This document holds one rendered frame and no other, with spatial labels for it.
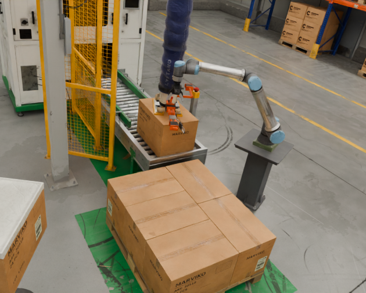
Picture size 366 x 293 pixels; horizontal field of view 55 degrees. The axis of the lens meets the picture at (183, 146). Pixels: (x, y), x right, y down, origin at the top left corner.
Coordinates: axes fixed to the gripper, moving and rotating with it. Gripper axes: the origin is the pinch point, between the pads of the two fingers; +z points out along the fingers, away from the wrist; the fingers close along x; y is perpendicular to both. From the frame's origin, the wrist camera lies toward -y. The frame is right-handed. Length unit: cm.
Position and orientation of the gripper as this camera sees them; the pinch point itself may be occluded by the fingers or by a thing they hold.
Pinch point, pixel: (174, 102)
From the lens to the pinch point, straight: 323.0
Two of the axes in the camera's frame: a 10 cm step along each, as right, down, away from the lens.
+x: -9.8, -0.6, -1.6
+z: -1.4, 8.4, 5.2
